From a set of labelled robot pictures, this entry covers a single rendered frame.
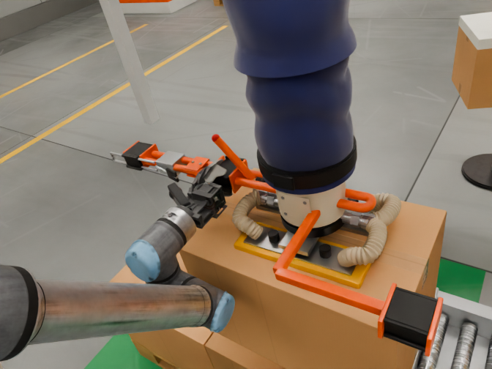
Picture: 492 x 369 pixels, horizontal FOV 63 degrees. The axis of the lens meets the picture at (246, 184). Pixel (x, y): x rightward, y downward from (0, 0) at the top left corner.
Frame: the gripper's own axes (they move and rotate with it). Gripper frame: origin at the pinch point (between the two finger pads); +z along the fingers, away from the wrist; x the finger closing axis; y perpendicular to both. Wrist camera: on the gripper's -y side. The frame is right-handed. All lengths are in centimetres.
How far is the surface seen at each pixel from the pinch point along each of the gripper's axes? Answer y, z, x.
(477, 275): 69, 100, -124
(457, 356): 67, 15, -70
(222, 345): -7, -16, -70
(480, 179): 59, 181, -121
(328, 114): 35.9, -5.5, 25.9
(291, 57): 32, -10, 39
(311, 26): 35, -9, 43
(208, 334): -14, -15, -70
